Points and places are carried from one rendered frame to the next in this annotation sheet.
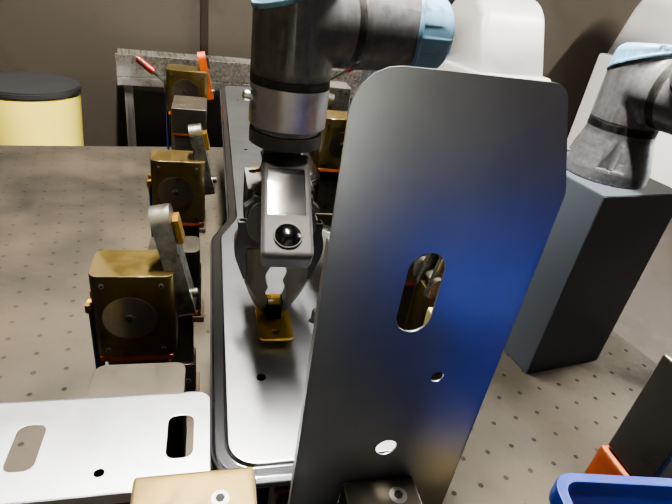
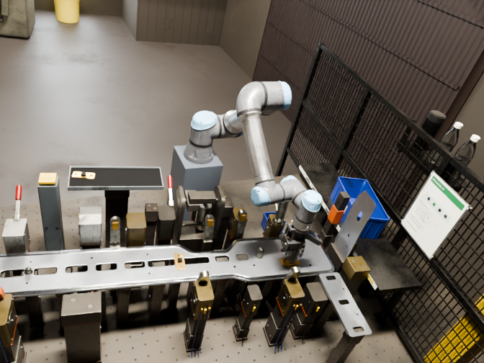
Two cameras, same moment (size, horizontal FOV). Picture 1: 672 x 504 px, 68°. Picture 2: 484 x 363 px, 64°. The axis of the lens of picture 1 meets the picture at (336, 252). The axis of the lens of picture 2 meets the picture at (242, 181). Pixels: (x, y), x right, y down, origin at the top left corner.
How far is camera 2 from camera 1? 170 cm
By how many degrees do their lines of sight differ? 79
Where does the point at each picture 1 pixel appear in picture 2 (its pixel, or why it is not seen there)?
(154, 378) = (313, 288)
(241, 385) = (314, 268)
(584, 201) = (216, 169)
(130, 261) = (294, 288)
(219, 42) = not seen: outside the picture
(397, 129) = (371, 206)
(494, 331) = (351, 212)
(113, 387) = (319, 296)
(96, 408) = (330, 293)
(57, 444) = (341, 297)
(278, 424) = (321, 261)
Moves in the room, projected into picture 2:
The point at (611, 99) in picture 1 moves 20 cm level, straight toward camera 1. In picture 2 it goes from (207, 139) to (243, 155)
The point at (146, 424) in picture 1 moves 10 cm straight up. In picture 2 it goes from (330, 284) to (339, 268)
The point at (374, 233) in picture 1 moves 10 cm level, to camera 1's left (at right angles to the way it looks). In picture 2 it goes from (366, 214) to (372, 232)
